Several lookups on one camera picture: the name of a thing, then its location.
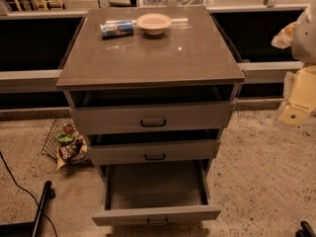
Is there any grey top drawer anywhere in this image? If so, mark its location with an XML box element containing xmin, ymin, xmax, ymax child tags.
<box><xmin>68</xmin><ymin>85</ymin><xmax>237</xmax><ymax>136</ymax></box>

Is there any black wire basket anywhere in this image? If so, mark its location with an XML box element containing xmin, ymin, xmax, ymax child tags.
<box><xmin>40</xmin><ymin>118</ymin><xmax>91</xmax><ymax>165</ymax></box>

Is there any green snack item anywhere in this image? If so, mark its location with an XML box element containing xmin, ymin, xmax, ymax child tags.
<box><xmin>55</xmin><ymin>133</ymin><xmax>74</xmax><ymax>146</ymax></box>

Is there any black floor cable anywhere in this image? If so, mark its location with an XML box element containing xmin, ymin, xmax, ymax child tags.
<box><xmin>0</xmin><ymin>151</ymin><xmax>59</xmax><ymax>237</ymax></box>

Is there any grey drawer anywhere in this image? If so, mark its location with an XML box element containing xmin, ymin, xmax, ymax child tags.
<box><xmin>88</xmin><ymin>128</ymin><xmax>220</xmax><ymax>165</ymax></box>
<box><xmin>92</xmin><ymin>160</ymin><xmax>221</xmax><ymax>226</ymax></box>
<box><xmin>68</xmin><ymin>85</ymin><xmax>237</xmax><ymax>136</ymax></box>

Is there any white bowl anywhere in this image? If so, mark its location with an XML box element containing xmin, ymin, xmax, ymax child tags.
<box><xmin>136</xmin><ymin>14</ymin><xmax>172</xmax><ymax>36</ymax></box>

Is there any small red can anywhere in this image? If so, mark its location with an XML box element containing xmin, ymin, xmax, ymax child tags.
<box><xmin>63</xmin><ymin>123</ymin><xmax>74</xmax><ymax>134</ymax></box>

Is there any grey middle drawer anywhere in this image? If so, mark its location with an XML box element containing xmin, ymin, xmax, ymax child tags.
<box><xmin>88</xmin><ymin>128</ymin><xmax>220</xmax><ymax>165</ymax></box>

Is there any brown snack bag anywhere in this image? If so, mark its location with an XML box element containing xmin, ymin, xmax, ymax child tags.
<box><xmin>56</xmin><ymin>139</ymin><xmax>86</xmax><ymax>170</ymax></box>

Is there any grey bottom drawer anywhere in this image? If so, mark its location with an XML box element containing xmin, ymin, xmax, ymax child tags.
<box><xmin>92</xmin><ymin>160</ymin><xmax>221</xmax><ymax>226</ymax></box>

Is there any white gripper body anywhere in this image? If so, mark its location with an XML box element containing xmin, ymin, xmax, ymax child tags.
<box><xmin>274</xmin><ymin>65</ymin><xmax>316</xmax><ymax>126</ymax></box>

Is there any grey drawer cabinet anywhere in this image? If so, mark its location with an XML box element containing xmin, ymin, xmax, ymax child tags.
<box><xmin>55</xmin><ymin>5</ymin><xmax>246</xmax><ymax>170</ymax></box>

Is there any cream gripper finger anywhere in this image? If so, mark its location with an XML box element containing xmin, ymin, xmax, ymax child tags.
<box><xmin>272</xmin><ymin>22</ymin><xmax>296</xmax><ymax>49</ymax></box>

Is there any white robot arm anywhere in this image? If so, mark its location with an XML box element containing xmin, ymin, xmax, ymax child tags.
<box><xmin>272</xmin><ymin>2</ymin><xmax>316</xmax><ymax>126</ymax></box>

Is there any black object bottom right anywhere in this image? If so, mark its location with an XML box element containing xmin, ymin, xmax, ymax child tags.
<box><xmin>295</xmin><ymin>221</ymin><xmax>316</xmax><ymax>237</ymax></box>

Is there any blue drink can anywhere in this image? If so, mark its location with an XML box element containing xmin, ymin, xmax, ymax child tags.
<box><xmin>100</xmin><ymin>21</ymin><xmax>133</xmax><ymax>40</ymax></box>

